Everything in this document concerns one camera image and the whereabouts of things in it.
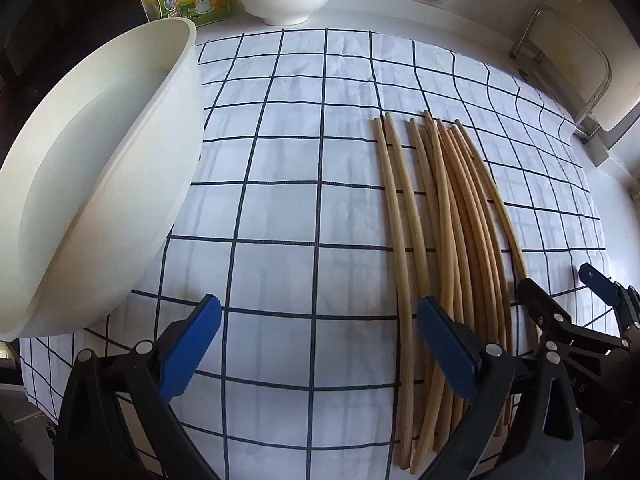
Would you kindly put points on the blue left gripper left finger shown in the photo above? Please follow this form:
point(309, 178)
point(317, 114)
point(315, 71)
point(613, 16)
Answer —
point(183, 345)

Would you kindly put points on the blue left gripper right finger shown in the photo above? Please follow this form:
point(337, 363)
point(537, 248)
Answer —
point(454, 347)

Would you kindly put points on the metal rack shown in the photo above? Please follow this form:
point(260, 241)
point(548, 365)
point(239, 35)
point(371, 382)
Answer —
point(566, 62)

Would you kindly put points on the large white basin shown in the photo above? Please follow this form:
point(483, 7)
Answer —
point(96, 178)

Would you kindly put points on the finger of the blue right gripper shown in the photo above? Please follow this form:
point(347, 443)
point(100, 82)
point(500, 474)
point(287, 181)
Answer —
point(603, 287)
point(549, 317)

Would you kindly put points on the white checkered cloth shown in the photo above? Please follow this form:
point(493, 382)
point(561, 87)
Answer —
point(286, 224)

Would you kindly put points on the wooden chopstick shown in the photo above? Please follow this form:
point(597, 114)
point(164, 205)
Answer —
point(484, 251)
point(447, 264)
point(498, 307)
point(500, 273)
point(480, 326)
point(432, 219)
point(505, 220)
point(460, 293)
point(406, 351)
point(410, 217)

